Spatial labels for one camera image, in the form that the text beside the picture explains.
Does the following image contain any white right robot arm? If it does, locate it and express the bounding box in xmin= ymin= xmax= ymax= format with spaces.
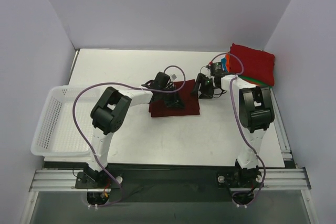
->
xmin=191 ymin=73 xmax=275 ymax=186

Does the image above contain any folded green t-shirt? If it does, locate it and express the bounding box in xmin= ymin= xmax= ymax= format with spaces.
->
xmin=239 ymin=75 xmax=274 ymax=87

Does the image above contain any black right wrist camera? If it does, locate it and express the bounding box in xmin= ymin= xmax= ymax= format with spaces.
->
xmin=210 ymin=62 xmax=224 ymax=77

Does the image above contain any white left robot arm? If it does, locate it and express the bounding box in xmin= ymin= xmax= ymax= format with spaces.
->
xmin=87 ymin=72 xmax=184 ymax=188

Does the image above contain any dark maroon t-shirt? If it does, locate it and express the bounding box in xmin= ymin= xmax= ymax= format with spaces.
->
xmin=149 ymin=79 xmax=200 ymax=118

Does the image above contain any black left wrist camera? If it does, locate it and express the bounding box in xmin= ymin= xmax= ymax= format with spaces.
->
xmin=152 ymin=72 xmax=170 ymax=90

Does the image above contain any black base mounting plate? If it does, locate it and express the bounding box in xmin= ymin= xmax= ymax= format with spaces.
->
xmin=75 ymin=164 xmax=266 ymax=206

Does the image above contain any white plastic basket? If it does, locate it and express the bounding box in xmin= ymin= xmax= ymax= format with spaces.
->
xmin=30 ymin=86 xmax=102 ymax=157

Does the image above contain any folded blue t-shirt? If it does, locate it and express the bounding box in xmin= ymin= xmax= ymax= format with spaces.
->
xmin=220 ymin=58 xmax=227 ymax=72

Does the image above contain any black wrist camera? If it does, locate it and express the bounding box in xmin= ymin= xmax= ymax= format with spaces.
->
xmin=210 ymin=62 xmax=224 ymax=77
xmin=152 ymin=72 xmax=170 ymax=90

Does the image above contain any folded orange t-shirt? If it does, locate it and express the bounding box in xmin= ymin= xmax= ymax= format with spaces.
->
xmin=225 ymin=55 xmax=230 ymax=72

